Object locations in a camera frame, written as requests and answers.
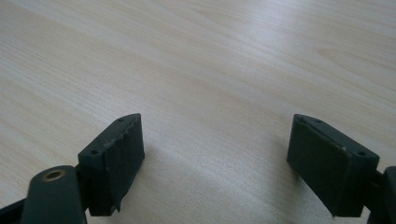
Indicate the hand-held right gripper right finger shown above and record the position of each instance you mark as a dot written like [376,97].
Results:
[330,171]

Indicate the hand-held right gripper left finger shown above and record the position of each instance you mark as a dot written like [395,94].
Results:
[115,168]

